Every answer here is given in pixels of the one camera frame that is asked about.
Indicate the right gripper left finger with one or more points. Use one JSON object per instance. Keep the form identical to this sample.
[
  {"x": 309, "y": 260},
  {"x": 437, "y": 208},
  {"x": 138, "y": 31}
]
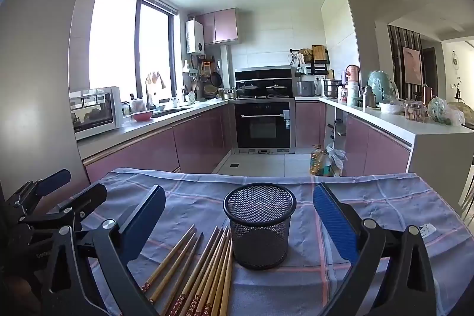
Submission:
[{"x": 114, "y": 243}]

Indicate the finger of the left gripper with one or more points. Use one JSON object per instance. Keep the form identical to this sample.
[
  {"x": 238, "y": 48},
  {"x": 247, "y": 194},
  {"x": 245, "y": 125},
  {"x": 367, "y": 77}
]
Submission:
[
  {"x": 52, "y": 183},
  {"x": 86, "y": 202}
]

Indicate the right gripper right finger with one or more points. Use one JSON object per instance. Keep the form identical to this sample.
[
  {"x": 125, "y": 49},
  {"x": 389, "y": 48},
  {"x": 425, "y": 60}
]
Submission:
[{"x": 407, "y": 287}]

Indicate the bamboo chopstick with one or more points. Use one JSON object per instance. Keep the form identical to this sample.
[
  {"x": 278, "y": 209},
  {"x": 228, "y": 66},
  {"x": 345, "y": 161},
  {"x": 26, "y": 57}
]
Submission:
[
  {"x": 201, "y": 298},
  {"x": 226, "y": 286},
  {"x": 170, "y": 272},
  {"x": 150, "y": 280},
  {"x": 205, "y": 290},
  {"x": 190, "y": 289},
  {"x": 183, "y": 274},
  {"x": 216, "y": 290}
]

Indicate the black mesh utensil holder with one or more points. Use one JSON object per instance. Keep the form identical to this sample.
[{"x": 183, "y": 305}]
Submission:
[{"x": 260, "y": 216}]

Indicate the kitchen window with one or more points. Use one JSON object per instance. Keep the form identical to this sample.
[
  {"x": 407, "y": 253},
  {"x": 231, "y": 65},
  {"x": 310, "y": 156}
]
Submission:
[{"x": 131, "y": 47}]

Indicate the white countertop oven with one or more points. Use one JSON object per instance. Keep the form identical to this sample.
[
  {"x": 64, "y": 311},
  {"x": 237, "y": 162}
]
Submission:
[{"x": 95, "y": 111}]

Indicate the red bowl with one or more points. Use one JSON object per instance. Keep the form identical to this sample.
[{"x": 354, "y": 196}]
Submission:
[{"x": 142, "y": 116}]

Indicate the cooking oil bottle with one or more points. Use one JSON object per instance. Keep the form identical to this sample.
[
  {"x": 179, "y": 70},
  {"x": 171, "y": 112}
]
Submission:
[{"x": 320, "y": 163}]

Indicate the grey refrigerator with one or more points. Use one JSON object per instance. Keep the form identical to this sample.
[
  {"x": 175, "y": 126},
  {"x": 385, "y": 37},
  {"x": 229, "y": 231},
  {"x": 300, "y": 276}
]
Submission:
[{"x": 37, "y": 135}]

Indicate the white water heater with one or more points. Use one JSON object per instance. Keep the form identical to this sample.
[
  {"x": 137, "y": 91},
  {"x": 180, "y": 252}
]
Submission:
[{"x": 194, "y": 37}]

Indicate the black built-in oven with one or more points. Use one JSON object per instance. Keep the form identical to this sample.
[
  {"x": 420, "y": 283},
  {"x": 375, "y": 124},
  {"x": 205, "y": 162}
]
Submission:
[{"x": 264, "y": 110}]

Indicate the steel stock pot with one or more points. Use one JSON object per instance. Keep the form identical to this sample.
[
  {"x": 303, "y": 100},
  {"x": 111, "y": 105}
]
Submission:
[{"x": 331, "y": 88}]

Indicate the pink thermos jug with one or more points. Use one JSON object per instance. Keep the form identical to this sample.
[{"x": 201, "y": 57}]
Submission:
[{"x": 352, "y": 74}]

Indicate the pink wall cabinet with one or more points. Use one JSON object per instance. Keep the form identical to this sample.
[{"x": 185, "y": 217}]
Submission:
[{"x": 219, "y": 27}]

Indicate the black wall spice rack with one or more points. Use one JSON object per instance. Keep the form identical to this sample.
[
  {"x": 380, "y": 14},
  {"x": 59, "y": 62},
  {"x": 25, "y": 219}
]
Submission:
[{"x": 310, "y": 61}]

